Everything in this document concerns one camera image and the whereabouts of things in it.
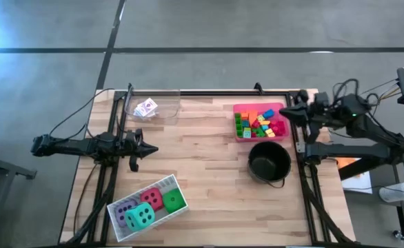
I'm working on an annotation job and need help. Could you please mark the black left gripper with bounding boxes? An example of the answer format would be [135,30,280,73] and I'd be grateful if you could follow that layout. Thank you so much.
[123,129,159,172]

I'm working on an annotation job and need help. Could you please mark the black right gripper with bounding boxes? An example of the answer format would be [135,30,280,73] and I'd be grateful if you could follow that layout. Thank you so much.
[279,101,332,145]

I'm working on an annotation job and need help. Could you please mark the red large stud block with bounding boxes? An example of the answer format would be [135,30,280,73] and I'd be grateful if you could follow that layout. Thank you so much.
[274,120,287,136]

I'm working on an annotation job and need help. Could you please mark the red foam die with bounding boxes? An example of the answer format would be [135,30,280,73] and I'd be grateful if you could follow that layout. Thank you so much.
[139,187,164,211]

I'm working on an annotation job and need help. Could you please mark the purple playing card deck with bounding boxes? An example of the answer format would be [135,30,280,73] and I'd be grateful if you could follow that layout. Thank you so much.
[134,98,159,120]

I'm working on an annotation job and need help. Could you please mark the green foam die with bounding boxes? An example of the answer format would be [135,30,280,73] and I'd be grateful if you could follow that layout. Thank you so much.
[161,187,187,214]

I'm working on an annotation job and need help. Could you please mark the black cooking pot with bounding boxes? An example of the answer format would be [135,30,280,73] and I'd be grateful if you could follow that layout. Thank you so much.
[248,141,292,189]

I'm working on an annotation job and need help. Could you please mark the clear plastic tray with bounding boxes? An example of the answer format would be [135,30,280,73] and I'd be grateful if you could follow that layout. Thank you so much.
[125,90,181,125]

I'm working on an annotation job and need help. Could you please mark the purple foam die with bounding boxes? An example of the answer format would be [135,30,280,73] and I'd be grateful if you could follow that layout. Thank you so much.
[114,199,137,227]

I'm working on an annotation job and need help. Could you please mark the teal foam die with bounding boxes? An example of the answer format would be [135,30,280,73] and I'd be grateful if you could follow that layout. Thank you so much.
[124,202,156,232]

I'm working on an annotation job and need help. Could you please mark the long green brick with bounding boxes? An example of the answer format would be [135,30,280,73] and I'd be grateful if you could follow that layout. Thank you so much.
[234,112,243,138]

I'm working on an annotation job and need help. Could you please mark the white mesh basket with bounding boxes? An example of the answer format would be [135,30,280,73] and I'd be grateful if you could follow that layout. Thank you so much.
[106,174,190,242]

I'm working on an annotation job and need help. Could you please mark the pink plastic bin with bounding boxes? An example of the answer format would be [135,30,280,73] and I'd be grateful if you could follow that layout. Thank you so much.
[232,102,290,143]

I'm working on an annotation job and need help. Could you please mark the orange object on paper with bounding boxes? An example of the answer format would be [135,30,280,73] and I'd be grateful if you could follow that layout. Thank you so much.
[338,157,361,167]

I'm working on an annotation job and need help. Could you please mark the black stand beam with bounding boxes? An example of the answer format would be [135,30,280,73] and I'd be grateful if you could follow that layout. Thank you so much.
[338,156,404,181]

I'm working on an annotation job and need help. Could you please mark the white paper sheet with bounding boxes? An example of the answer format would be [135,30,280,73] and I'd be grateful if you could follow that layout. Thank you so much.
[339,165,374,194]

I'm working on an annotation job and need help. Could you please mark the white crumpled bag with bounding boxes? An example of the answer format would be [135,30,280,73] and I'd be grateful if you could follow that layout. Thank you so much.
[378,183,404,204]

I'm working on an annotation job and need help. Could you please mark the black metal cart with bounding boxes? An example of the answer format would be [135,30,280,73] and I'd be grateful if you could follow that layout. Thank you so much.
[0,147,38,248]

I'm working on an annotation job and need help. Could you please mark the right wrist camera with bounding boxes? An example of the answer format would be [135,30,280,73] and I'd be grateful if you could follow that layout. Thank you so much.
[314,91,330,106]

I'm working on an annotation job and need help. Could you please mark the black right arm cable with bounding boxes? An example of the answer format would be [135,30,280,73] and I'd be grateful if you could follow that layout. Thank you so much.
[332,78,404,145]

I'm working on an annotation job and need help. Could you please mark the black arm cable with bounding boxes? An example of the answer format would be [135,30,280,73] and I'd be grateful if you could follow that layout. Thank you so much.
[49,87,117,139]
[332,78,404,145]

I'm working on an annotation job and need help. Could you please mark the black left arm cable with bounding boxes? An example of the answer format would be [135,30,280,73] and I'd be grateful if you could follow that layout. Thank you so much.
[49,87,117,139]

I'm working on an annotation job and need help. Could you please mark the thin brown cable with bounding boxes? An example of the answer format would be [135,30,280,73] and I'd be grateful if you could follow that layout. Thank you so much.
[72,161,101,238]

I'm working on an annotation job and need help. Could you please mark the yellow and black floor wires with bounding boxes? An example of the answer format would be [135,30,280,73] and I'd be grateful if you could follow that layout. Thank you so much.
[358,78,402,104]

